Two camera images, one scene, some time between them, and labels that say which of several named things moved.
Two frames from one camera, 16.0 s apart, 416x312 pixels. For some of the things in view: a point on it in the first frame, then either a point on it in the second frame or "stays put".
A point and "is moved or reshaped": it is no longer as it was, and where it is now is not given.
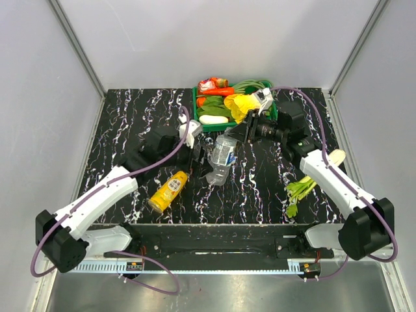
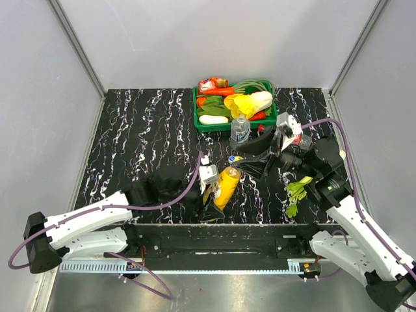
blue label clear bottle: (224, 155) is moved or reshaped
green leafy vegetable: (214, 105) stays put
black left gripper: (197, 169) → (208, 212)
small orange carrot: (199, 101) stays put
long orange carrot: (217, 91) stays put
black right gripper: (248, 130) → (262, 144)
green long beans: (239, 88) stays put
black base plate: (220, 242) stays put
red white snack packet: (212, 82) stays put
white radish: (206, 119) stays put
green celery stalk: (297, 192) stays put
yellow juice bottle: (168, 192) is moved or reshaped
